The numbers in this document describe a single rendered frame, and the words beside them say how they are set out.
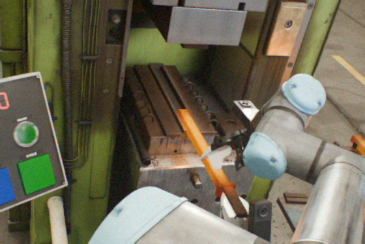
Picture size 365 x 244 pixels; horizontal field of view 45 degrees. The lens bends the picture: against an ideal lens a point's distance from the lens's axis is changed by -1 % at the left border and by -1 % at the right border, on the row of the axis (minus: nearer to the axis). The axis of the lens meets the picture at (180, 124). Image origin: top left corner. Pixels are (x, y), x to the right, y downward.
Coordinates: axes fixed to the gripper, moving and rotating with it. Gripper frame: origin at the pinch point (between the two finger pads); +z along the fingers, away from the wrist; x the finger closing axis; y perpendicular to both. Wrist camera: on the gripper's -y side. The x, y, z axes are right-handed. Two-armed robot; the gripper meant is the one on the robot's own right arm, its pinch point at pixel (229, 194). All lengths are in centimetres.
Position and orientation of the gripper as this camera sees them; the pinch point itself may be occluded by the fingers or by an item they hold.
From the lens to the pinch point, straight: 109.6
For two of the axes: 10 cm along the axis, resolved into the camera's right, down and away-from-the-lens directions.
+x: 9.4, -0.3, 3.4
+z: -3.0, -5.6, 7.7
